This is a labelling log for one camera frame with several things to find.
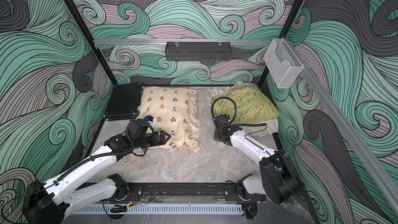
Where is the white slotted cable duct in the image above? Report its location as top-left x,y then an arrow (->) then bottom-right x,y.
76,203 -> 243,215

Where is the black ribbed hard case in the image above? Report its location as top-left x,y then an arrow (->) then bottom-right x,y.
105,84 -> 143,121

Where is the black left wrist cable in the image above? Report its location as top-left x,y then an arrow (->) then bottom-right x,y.
52,111 -> 147,183

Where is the aluminium wall rail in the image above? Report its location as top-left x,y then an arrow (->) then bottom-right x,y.
93,38 -> 272,46
283,38 -> 398,213

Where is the aluminium wall rail back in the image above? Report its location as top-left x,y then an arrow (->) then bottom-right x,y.
93,38 -> 272,46

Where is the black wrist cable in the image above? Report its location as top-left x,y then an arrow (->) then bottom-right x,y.
211,96 -> 268,130
52,111 -> 147,183

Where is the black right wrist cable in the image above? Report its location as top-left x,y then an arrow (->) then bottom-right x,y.
211,96 -> 268,130

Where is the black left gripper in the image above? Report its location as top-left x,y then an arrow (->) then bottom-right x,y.
133,130 -> 171,150

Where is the black perforated wall tray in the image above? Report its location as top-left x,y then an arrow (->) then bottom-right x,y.
165,42 -> 232,63

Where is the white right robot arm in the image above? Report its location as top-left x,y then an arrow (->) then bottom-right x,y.
212,115 -> 301,204

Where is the clear acrylic wall holder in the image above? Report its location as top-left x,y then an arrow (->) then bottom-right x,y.
264,38 -> 303,89

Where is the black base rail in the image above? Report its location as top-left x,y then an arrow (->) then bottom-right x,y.
122,181 -> 266,203

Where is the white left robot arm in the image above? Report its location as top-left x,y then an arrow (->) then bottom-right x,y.
22,116 -> 171,224

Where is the green lemon print pillow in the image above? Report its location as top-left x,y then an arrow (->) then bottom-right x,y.
207,82 -> 279,137

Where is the aluminium wall rail right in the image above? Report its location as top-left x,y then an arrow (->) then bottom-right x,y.
283,38 -> 398,213

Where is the cream animal print pillow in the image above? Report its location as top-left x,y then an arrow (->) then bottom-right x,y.
138,87 -> 201,153

